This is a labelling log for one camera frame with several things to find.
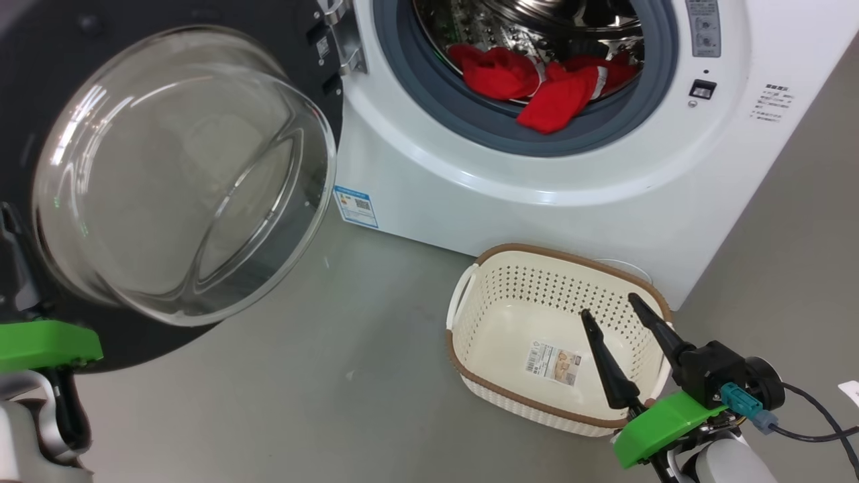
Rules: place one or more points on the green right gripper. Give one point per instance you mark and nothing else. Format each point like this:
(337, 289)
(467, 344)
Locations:
(661, 426)

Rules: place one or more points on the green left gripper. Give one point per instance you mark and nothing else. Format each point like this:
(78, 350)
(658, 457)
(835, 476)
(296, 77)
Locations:
(47, 343)

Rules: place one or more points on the red and white garment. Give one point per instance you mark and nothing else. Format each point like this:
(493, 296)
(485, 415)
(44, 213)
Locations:
(496, 74)

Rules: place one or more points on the black round glass washer door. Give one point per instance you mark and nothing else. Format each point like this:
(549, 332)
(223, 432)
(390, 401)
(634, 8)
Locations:
(201, 20)

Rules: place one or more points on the printed product label sticker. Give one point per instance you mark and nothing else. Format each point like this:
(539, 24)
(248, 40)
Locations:
(553, 363)

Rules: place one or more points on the cream perforated basket brown rim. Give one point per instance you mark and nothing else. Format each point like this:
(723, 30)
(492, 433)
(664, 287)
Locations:
(523, 315)

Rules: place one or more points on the white washing machine body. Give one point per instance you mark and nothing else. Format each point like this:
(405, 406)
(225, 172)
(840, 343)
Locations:
(537, 174)

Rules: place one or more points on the black door latch socket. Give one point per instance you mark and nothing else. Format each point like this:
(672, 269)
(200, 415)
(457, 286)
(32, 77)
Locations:
(702, 89)

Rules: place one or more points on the steel washer drum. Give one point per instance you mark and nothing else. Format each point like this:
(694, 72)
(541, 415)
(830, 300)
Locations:
(483, 20)

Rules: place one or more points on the metal door hinge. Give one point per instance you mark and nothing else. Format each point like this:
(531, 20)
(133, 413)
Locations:
(349, 47)

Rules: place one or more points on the round white filter cover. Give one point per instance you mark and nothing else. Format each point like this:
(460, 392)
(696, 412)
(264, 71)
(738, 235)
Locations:
(624, 265)

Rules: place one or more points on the black text print label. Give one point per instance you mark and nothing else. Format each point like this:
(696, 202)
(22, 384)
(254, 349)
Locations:
(772, 102)

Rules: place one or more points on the blue energy label sticker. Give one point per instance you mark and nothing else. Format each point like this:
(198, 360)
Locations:
(356, 206)

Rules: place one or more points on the grey warning label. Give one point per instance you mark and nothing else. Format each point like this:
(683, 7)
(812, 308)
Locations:
(703, 30)

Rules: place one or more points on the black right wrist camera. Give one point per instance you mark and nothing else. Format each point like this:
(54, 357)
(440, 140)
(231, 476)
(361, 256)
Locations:
(711, 372)

